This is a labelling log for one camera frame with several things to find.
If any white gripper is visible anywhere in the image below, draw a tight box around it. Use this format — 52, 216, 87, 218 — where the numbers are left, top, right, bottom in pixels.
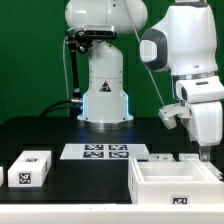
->
186, 101, 223, 162

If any white door panel with marker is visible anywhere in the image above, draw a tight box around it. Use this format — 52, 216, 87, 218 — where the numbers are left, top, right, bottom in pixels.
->
149, 153, 174, 162

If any white cabinet body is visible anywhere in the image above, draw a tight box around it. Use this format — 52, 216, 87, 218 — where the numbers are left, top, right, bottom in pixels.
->
128, 157, 224, 205

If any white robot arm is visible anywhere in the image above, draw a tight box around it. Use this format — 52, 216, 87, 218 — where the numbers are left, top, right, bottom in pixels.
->
65, 0, 224, 161

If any white base marker plate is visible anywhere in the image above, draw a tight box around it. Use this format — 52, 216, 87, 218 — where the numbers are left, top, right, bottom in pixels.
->
60, 144, 149, 160

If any white box with marker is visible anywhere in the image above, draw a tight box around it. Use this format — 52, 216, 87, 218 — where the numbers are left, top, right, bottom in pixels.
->
8, 151, 51, 187

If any white L-shaped corner fence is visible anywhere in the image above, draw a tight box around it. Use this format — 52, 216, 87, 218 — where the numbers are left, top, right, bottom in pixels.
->
0, 200, 224, 224

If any white block at left edge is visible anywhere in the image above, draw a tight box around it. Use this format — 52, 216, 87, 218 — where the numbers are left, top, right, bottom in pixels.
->
0, 166, 4, 187

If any black cable bundle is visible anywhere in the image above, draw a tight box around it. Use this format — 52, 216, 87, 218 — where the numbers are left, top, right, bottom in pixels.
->
38, 99, 83, 118

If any grey depth camera bar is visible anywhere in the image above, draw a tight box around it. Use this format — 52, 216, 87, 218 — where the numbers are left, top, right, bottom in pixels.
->
84, 25, 116, 38

